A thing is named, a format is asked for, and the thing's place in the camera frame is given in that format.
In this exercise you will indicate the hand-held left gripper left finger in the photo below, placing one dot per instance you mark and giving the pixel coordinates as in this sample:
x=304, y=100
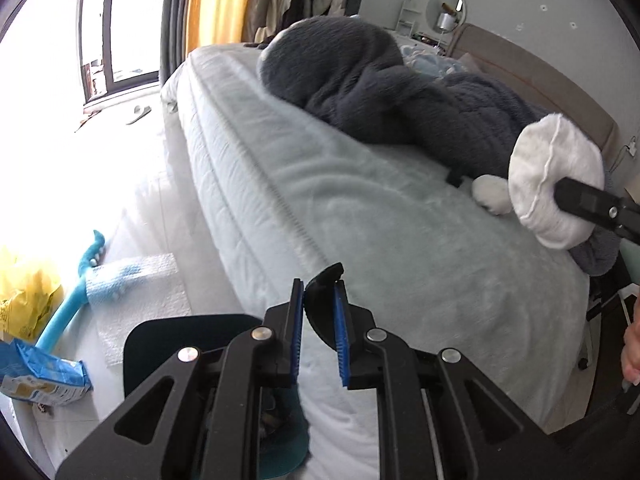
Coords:
x=298, y=330

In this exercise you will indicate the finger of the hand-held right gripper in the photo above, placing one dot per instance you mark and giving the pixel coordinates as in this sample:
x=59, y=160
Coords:
x=590, y=205

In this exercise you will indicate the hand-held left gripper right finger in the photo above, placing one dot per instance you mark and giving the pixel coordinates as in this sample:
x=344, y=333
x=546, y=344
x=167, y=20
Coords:
x=341, y=335

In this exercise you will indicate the black plastic scrap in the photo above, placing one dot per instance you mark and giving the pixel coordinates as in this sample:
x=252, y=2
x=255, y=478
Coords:
x=320, y=305

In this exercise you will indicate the dark teal trash bin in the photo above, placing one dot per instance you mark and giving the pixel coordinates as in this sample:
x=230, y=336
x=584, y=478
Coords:
x=160, y=340

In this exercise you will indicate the person's right hand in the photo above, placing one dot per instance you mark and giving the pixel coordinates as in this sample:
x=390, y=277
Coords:
x=632, y=355

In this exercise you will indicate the black metal rack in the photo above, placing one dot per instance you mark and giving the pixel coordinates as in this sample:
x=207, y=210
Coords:
x=607, y=305

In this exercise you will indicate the bed with pale green sheet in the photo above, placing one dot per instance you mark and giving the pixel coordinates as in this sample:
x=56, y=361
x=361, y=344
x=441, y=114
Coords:
x=375, y=210

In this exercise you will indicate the brown upholstered headboard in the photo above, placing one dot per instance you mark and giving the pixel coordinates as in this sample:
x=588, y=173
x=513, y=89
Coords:
x=525, y=65

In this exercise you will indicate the clear bubble wrap sheet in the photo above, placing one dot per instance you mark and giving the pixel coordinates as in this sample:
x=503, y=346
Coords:
x=145, y=310

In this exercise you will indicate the light blue blanket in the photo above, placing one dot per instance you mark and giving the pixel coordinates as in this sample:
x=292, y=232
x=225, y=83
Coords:
x=430, y=60

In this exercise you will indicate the round white mirror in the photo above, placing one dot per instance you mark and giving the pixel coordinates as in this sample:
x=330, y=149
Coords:
x=440, y=5

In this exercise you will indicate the grey and white plush garment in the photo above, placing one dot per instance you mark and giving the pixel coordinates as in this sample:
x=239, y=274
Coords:
x=360, y=85

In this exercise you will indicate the blue snack bag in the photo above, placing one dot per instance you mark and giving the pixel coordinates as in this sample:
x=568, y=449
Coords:
x=45, y=370

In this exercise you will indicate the white shelf unit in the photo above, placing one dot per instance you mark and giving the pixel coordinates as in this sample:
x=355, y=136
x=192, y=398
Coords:
x=412, y=17

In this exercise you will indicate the small dark scrap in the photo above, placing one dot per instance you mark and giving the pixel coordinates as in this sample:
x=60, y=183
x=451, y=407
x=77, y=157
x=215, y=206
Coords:
x=44, y=409

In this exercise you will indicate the beige slipper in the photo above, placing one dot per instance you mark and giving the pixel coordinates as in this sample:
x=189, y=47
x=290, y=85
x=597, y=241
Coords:
x=138, y=115

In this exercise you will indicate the yellow plastic bag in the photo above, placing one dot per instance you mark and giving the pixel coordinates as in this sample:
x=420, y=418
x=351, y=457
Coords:
x=25, y=290

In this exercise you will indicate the grey curtain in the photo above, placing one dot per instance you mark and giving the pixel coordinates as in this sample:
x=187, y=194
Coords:
x=175, y=20

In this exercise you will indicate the yellow curtain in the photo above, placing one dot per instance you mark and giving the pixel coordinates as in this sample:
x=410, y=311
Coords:
x=220, y=5

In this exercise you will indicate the black window frame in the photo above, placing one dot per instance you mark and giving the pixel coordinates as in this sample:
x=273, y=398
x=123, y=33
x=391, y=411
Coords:
x=107, y=25

